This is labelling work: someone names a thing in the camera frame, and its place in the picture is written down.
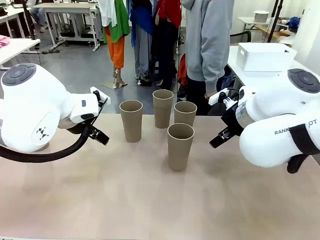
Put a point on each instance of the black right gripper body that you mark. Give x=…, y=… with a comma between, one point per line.
x=232, y=120

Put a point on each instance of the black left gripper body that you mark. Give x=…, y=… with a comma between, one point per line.
x=89, y=124

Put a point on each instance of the brown paper cup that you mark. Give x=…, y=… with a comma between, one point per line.
x=180, y=152
x=131, y=125
x=185, y=117
x=163, y=115

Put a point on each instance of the white plastic basket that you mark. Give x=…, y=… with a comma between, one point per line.
x=265, y=57

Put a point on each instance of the person's left forearm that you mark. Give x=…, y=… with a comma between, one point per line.
x=216, y=70

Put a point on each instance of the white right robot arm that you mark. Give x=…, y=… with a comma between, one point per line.
x=270, y=112

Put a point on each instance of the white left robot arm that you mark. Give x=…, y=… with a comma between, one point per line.
x=30, y=112

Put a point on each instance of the person's left hand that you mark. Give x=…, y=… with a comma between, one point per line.
x=210, y=95

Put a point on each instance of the person's black trousers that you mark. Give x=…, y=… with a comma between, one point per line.
x=197, y=100

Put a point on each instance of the white work table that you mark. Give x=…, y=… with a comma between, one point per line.
x=250, y=77

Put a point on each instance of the mannequin stand base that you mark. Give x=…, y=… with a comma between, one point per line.
x=113, y=85

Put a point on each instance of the orange bag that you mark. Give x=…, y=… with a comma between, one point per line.
x=182, y=70

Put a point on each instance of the orange trousers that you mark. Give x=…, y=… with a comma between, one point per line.
x=117, y=52

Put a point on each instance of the black floor power strip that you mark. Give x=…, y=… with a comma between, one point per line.
x=51, y=51

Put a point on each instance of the black chair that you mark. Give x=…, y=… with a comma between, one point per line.
x=246, y=35

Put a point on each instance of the person's grey hoodie torso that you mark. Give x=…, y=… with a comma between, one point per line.
x=207, y=37

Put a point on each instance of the grey trousers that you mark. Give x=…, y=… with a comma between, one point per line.
x=142, y=55

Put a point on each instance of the black mannequin trousers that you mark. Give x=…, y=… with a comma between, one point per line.
x=166, y=50

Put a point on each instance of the white back table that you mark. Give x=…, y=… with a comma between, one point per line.
x=246, y=20

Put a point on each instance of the white side desk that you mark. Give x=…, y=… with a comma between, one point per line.
x=17, y=47

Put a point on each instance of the green shirt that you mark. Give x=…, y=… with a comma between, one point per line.
x=120, y=22

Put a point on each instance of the black tripod pole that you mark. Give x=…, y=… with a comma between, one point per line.
x=274, y=21

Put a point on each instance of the white board panel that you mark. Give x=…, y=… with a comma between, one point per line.
x=307, y=37

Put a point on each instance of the white garment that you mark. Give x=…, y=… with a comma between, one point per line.
x=107, y=12

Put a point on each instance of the blue object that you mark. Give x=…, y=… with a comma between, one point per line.
x=293, y=22

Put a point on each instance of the blue top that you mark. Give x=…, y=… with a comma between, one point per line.
x=142, y=20

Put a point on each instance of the seated person in jeans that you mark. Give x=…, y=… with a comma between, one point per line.
x=40, y=17

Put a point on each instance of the pink cloth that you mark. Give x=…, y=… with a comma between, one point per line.
x=3, y=41

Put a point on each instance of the red top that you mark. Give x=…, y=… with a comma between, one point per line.
x=170, y=10

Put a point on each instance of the white long desk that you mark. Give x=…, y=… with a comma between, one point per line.
x=10, y=15

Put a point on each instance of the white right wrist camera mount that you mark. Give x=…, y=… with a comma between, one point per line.
x=215, y=98

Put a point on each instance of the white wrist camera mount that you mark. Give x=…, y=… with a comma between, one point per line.
x=103, y=95
x=215, y=98

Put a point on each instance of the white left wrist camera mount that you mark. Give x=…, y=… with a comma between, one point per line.
x=103, y=95

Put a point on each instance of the grey frame desk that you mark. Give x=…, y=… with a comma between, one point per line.
x=65, y=7

